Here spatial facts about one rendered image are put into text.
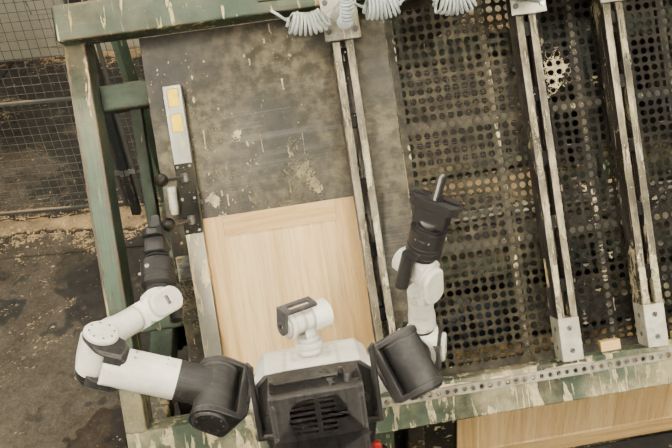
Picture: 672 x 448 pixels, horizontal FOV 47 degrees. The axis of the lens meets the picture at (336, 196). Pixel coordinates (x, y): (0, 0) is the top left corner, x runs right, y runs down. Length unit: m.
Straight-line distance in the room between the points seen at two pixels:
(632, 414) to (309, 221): 1.41
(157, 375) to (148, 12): 0.99
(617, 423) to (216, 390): 1.68
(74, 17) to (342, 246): 0.97
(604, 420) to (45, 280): 3.00
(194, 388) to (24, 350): 2.48
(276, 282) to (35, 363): 2.06
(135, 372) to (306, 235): 0.71
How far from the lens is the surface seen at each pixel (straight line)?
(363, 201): 2.21
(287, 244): 2.23
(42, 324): 4.29
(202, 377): 1.77
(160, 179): 2.10
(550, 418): 2.87
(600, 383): 2.44
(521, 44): 2.29
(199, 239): 2.22
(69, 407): 3.80
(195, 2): 2.20
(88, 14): 2.24
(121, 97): 2.33
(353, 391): 1.62
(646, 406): 3.00
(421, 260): 1.85
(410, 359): 1.77
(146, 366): 1.76
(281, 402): 1.62
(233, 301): 2.25
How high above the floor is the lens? 2.62
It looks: 34 degrees down
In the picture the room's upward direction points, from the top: 6 degrees counter-clockwise
